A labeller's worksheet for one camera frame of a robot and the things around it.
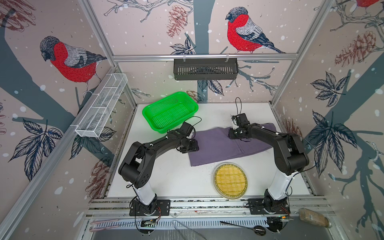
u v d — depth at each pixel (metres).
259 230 0.67
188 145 0.78
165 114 1.14
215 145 0.95
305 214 0.67
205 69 1.04
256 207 0.72
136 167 0.46
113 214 0.73
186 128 0.75
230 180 0.81
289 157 0.50
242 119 0.79
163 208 0.73
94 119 0.72
